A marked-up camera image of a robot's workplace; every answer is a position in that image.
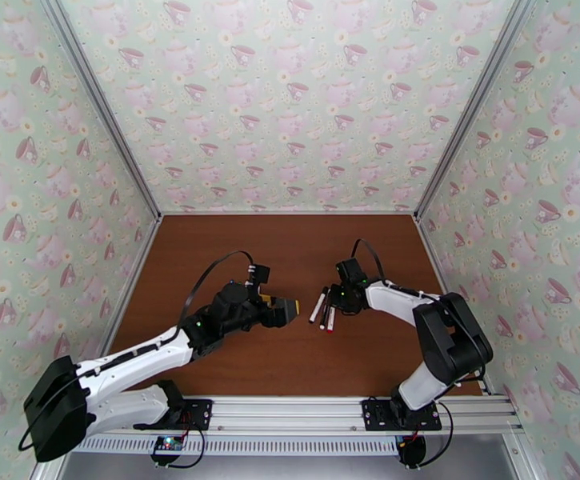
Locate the aluminium table edge rail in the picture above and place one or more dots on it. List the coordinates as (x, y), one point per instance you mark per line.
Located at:
(289, 213)

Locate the red whiteboard marker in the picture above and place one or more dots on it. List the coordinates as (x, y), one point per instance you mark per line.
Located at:
(330, 324)

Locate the black barrel marker pen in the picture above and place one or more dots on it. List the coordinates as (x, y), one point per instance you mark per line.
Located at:
(324, 318)

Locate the round black controller housing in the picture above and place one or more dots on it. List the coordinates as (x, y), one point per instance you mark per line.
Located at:
(412, 451)

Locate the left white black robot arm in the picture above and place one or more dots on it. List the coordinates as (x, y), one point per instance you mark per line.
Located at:
(134, 356)

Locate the circuit board with green light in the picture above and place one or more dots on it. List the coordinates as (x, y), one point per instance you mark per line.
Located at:
(167, 445)

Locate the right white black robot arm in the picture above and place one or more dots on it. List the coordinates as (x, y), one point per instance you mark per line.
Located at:
(394, 301)

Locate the aluminium corner post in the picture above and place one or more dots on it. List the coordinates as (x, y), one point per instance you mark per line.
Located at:
(97, 93)
(479, 93)

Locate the black whiteboard marker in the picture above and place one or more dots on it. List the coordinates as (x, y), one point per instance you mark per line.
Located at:
(318, 309)

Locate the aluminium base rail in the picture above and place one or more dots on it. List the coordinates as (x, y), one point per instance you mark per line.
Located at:
(289, 413)

